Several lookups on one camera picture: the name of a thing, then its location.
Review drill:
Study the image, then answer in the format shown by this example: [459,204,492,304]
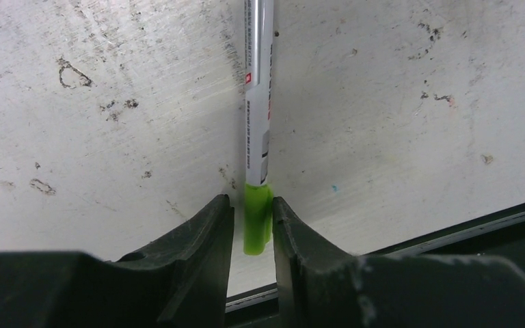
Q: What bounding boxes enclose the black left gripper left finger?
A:
[0,194,234,327]

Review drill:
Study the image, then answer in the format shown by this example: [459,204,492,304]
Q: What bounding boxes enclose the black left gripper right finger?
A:
[272,197,525,327]

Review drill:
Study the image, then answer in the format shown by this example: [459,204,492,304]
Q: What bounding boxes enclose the green marker cap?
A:
[243,184,273,256]

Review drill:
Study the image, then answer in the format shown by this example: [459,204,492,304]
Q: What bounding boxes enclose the silver marker pen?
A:
[245,0,274,187]

